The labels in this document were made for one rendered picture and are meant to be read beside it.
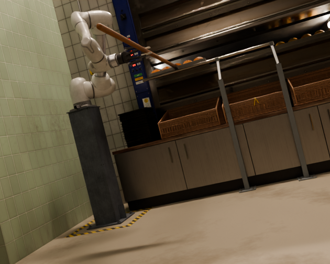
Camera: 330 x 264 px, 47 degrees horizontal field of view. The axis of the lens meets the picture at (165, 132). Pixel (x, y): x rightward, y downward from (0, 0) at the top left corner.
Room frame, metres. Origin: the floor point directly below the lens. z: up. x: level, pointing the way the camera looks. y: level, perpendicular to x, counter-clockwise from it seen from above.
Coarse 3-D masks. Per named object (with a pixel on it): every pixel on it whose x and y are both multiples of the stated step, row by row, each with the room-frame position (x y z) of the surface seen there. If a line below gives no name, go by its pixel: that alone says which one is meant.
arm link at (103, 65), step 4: (104, 56) 2.56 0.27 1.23; (104, 60) 2.56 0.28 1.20; (88, 64) 2.63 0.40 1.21; (92, 64) 2.60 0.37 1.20; (96, 64) 2.56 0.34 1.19; (100, 64) 2.56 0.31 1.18; (104, 64) 2.57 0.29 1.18; (108, 64) 2.58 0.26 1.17; (92, 68) 2.60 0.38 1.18; (96, 68) 2.59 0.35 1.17; (100, 68) 2.59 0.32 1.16; (104, 68) 2.59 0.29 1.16; (108, 68) 2.61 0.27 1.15; (92, 72) 2.64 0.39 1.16; (96, 72) 2.63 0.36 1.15; (100, 72) 2.64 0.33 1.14
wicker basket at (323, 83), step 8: (312, 72) 3.53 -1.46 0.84; (320, 72) 3.50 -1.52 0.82; (328, 72) 3.48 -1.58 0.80; (288, 80) 3.49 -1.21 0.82; (296, 80) 3.56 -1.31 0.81; (304, 80) 3.54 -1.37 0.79; (312, 80) 3.51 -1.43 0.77; (328, 80) 3.07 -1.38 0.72; (296, 88) 3.14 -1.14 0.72; (304, 88) 3.13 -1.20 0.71; (312, 88) 3.11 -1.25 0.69; (320, 88) 3.09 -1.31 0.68; (328, 88) 3.08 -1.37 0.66; (296, 96) 3.54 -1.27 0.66; (304, 96) 3.13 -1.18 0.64; (312, 96) 3.12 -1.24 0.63; (320, 96) 3.10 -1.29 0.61; (328, 96) 3.08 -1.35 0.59; (296, 104) 3.15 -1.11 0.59
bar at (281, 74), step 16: (256, 48) 3.31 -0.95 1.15; (272, 48) 3.24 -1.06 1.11; (192, 64) 3.46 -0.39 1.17; (144, 80) 3.57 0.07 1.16; (224, 96) 3.18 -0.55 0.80; (288, 96) 3.06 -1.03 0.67; (288, 112) 3.06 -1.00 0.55; (240, 160) 3.18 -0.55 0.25; (304, 160) 3.06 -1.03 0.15; (304, 176) 3.06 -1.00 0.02; (240, 192) 3.15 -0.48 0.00
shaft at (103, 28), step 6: (102, 30) 1.82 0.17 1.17; (108, 30) 1.86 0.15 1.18; (114, 36) 1.96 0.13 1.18; (120, 36) 2.03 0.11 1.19; (126, 42) 2.15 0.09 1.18; (132, 42) 2.22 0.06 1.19; (138, 48) 2.36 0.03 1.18; (144, 48) 2.46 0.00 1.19; (150, 54) 2.63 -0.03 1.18; (156, 54) 2.76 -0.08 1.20; (162, 60) 2.96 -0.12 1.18; (174, 66) 3.39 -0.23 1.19
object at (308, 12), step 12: (300, 12) 3.42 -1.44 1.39; (312, 12) 3.48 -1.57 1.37; (324, 12) 3.54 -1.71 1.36; (252, 24) 3.52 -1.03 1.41; (264, 24) 3.53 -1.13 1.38; (276, 24) 3.59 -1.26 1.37; (216, 36) 3.61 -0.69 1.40; (228, 36) 3.64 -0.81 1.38; (240, 36) 3.71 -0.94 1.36; (180, 48) 3.70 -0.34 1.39; (192, 48) 3.76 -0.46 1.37; (204, 48) 3.83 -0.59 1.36; (156, 60) 3.89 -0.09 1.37
